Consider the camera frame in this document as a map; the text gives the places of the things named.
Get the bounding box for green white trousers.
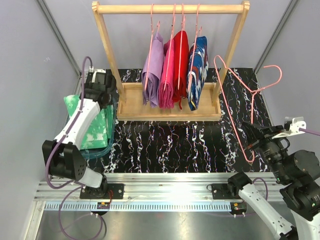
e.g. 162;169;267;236
63;95;114;150

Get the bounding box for pink wire hanger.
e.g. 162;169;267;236
213;55;283;164

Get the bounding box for pink folded trousers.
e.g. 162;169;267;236
158;39;175;109

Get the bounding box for pink hanger with red trousers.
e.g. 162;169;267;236
177;3;187;89

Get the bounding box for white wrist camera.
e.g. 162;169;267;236
87;67;107;85
272;116;307;139

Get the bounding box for pink hanger with lilac trousers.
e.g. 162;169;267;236
144;3;161;91

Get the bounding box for wooden clothes rack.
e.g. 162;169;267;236
91;1;250;121

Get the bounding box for transparent blue plastic bin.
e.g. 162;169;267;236
80;104;117;160

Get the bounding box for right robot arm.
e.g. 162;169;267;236
227;120;320;240

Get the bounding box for blue patterned folded trousers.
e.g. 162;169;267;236
186;36;209;111

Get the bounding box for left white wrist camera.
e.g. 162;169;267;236
87;67;107;85

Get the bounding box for pink hanger with blue trousers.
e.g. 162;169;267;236
187;3;202;93

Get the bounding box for lilac folded trousers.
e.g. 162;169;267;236
141;32;165;108

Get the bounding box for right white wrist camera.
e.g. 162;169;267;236
272;116;307;139

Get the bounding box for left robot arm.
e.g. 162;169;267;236
42;69;116;199

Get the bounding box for black marble pattern mat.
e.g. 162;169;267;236
87;68;271;173

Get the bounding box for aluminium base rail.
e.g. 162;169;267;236
33;171;286;212

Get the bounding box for red folded trousers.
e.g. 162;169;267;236
172;30;189;109

